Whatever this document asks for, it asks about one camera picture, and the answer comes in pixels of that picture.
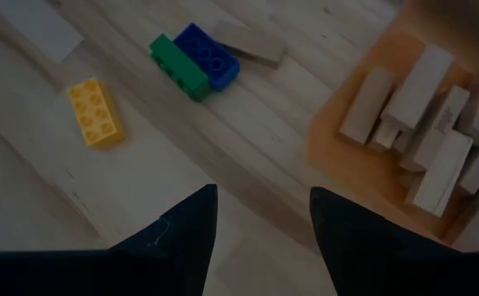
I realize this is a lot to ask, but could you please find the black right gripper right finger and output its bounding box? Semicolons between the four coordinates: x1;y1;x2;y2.
309;186;479;296

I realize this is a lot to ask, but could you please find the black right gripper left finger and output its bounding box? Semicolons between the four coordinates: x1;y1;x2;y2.
0;183;219;296

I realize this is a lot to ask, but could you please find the peach plastic bin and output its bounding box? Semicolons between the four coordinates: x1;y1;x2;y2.
306;0;479;252

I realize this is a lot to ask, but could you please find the yellow long toy brick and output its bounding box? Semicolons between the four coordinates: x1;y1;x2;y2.
67;77;127;150

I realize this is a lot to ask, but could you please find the green long toy brick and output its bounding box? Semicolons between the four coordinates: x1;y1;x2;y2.
148;33;213;104

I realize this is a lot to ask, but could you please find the blue long toy brick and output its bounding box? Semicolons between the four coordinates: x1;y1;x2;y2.
173;21;242;93

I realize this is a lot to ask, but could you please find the printed wooden block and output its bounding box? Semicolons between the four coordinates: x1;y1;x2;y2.
0;0;85;65

